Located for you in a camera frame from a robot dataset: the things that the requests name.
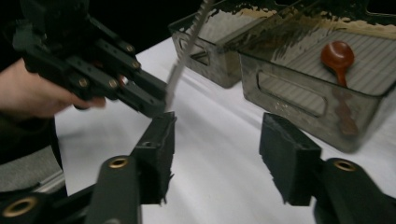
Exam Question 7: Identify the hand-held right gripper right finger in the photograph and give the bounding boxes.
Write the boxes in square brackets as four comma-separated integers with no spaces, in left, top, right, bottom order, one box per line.
[259,112,323,207]

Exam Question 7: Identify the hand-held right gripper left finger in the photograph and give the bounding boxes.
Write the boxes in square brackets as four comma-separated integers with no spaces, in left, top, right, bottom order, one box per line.
[130,111,177,205]

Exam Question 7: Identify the silver table knife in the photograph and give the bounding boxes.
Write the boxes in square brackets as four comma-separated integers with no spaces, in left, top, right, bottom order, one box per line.
[163,0,217,110]

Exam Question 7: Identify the smoky clear plastic bin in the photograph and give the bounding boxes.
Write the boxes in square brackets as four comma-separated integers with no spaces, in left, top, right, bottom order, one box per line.
[167,0,281,89]
[223,0,396,153]

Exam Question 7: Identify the brown wooden spoon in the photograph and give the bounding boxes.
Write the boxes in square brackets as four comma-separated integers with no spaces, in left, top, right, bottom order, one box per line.
[320,40,359,138]

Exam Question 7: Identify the white table cover board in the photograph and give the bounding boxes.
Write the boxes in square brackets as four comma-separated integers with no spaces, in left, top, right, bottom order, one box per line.
[54,36,396,224]

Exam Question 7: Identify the metal floor rail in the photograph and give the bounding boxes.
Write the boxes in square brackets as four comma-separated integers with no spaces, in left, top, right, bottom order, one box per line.
[29,170,67,194]

